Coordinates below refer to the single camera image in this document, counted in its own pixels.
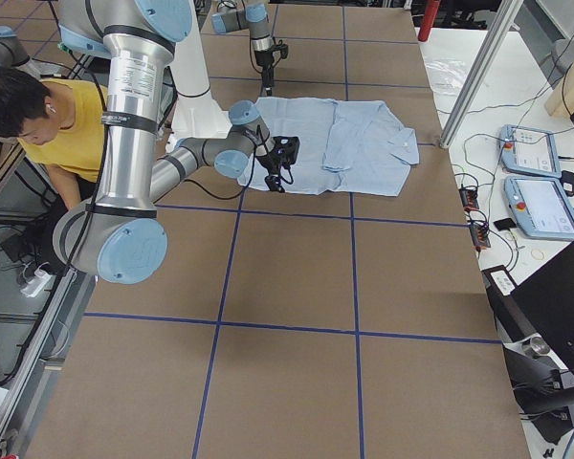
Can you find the black monitor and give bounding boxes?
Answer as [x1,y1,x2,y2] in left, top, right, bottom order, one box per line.
[511,241,574,372]

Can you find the near teach pendant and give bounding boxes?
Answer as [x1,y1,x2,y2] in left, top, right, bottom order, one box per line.
[503,175,574,241]

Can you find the aluminium frame post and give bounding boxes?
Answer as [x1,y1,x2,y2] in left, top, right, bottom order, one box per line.
[439,0,523,149]

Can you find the person in yellow shirt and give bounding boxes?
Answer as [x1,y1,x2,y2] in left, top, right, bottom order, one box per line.
[0,67,107,274]

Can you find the far teach pendant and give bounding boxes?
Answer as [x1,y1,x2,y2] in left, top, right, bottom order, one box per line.
[499,124,562,179]

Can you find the light blue striped shirt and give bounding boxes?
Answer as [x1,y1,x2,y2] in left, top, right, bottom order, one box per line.
[255,97,420,196]

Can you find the white power strip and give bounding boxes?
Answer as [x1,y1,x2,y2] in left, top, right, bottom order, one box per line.
[20,268,52,297]

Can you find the teach pendant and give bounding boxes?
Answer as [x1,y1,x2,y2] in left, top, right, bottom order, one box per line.
[503,175,574,241]
[499,124,562,179]

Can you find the clear plastic bag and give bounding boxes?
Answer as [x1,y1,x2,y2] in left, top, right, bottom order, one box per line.
[424,57,469,115]

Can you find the red cylinder bottle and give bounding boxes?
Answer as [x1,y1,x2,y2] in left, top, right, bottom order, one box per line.
[417,0,441,42]

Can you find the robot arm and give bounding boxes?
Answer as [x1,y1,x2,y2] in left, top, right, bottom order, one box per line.
[53,1,299,284]
[210,1,289,96]

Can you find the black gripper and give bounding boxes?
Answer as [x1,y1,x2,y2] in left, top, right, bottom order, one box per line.
[254,41,288,95]
[260,136,300,193]

